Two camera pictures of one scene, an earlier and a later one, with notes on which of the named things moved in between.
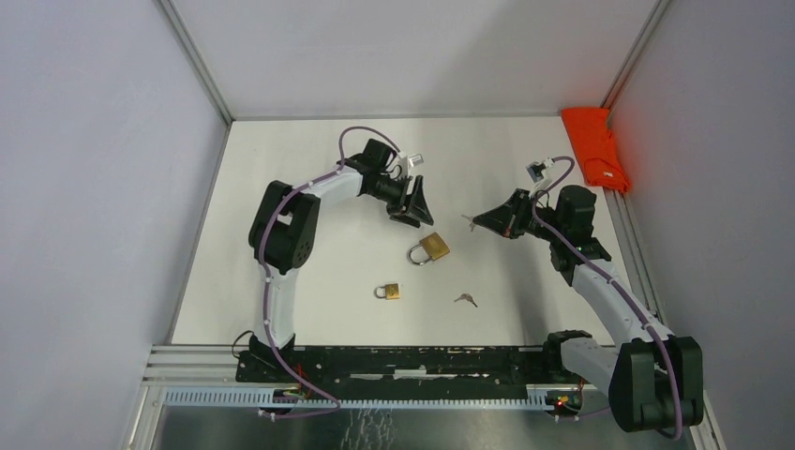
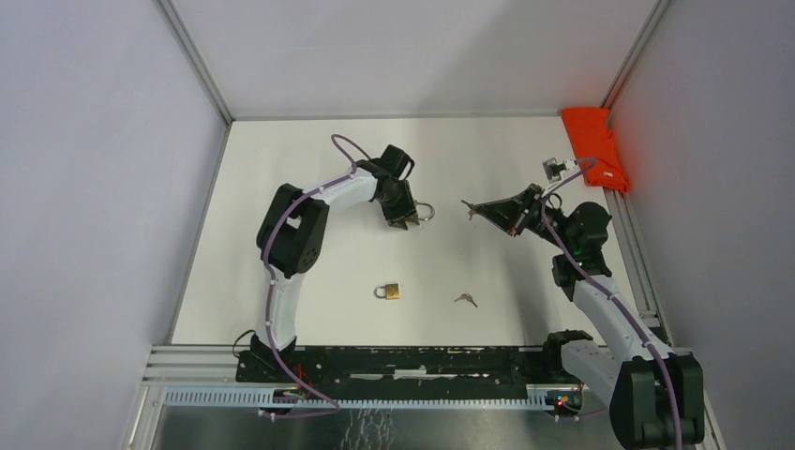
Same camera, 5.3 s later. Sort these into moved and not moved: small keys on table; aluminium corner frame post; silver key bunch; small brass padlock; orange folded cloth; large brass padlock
Moved: large brass padlock; silver key bunch
Not moved: aluminium corner frame post; orange folded cloth; small keys on table; small brass padlock
